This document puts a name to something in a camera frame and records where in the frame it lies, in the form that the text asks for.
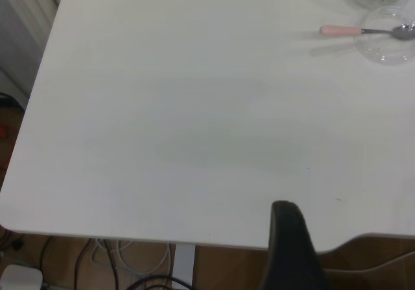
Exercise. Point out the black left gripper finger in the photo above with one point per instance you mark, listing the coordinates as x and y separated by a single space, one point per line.
291 254

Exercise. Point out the white power adapter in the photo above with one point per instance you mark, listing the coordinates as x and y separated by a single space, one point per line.
19 277

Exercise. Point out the round clear glass dish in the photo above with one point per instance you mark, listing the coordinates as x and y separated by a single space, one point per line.
386 51

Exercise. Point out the white ribbed radiator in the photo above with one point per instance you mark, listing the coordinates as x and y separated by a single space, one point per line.
22 27

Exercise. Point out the white table leg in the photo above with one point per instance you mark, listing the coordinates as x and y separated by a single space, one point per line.
184 267

